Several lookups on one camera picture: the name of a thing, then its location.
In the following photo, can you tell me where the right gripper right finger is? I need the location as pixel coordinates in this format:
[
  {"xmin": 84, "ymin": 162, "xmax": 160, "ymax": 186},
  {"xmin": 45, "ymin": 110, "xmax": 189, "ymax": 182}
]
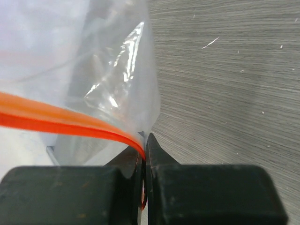
[{"xmin": 146, "ymin": 133, "xmax": 180, "ymax": 173}]

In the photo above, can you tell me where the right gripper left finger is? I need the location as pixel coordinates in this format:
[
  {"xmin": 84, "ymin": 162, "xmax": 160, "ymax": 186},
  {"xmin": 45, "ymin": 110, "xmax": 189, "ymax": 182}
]
[{"xmin": 105, "ymin": 146, "xmax": 142, "ymax": 179}]

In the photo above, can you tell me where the clear orange zip top bag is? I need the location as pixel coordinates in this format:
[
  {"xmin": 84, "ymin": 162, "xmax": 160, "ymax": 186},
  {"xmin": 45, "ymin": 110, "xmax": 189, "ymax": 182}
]
[{"xmin": 0, "ymin": 0, "xmax": 162, "ymax": 210}]

